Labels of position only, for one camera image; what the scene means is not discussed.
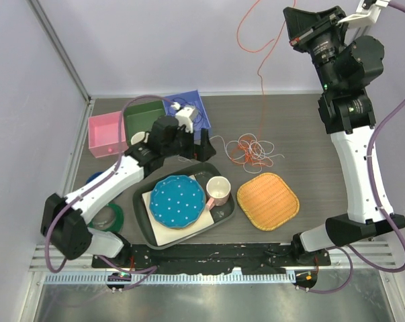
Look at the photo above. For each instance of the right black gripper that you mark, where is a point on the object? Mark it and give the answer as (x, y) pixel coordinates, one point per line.
(303, 25)

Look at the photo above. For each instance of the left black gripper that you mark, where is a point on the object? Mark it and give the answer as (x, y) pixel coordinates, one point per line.
(201, 152)

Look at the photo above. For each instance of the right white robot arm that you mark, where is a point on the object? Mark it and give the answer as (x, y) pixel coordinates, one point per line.
(349, 120)

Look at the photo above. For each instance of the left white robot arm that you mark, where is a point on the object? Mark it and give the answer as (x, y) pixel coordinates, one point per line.
(65, 219)

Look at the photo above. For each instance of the pink mug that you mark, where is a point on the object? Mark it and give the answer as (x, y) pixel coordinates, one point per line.
(218, 190)

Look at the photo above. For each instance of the blue plastic box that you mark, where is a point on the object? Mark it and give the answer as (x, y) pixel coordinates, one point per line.
(190, 98)

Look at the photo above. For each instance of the blue polka dot plate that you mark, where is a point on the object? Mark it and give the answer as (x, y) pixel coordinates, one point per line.
(177, 201)

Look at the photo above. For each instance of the yellow mug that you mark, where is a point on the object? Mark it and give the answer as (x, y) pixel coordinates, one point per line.
(138, 137)

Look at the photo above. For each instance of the green plastic box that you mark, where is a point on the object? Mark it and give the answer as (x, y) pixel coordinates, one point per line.
(141, 117)

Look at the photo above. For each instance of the orange woven basket tray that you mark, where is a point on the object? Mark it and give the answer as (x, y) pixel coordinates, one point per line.
(267, 201)

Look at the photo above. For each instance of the white paper napkin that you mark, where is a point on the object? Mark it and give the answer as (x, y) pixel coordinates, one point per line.
(176, 209)

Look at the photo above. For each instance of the pink plastic box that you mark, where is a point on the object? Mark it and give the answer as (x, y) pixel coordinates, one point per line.
(103, 135)

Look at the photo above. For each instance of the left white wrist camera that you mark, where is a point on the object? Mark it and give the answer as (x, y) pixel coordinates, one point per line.
(185, 115)

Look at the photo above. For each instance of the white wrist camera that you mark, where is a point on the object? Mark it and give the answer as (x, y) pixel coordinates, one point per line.
(366, 14)
(185, 115)

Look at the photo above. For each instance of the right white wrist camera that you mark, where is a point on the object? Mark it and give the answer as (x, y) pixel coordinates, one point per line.
(366, 14)

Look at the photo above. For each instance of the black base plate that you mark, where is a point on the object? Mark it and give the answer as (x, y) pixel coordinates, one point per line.
(214, 259)

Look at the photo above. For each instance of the slotted cable duct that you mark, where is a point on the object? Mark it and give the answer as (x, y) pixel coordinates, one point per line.
(107, 277)

